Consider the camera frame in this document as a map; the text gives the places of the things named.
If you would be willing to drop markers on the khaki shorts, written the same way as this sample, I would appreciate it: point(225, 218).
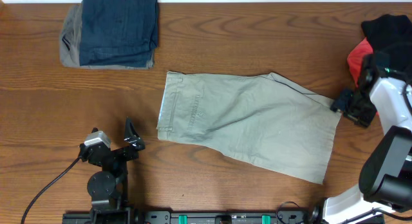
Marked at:
point(265, 120)

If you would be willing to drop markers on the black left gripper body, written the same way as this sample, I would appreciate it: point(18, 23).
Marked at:
point(123, 156)

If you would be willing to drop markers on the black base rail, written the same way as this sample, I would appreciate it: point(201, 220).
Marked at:
point(165, 217)

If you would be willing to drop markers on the red garment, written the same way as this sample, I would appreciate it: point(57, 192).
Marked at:
point(355, 59)

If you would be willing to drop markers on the folded grey trousers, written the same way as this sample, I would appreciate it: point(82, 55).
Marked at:
point(69, 42)

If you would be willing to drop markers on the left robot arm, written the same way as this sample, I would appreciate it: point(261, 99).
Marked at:
point(108, 188)

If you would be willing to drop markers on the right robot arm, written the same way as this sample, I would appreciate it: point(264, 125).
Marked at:
point(384, 187)

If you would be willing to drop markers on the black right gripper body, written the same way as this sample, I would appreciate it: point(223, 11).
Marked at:
point(360, 109)

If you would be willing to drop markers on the folded dark blue jeans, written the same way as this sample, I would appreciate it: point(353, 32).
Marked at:
point(119, 33)

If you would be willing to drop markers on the black t-shirt with print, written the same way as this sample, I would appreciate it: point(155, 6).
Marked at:
point(390, 34)

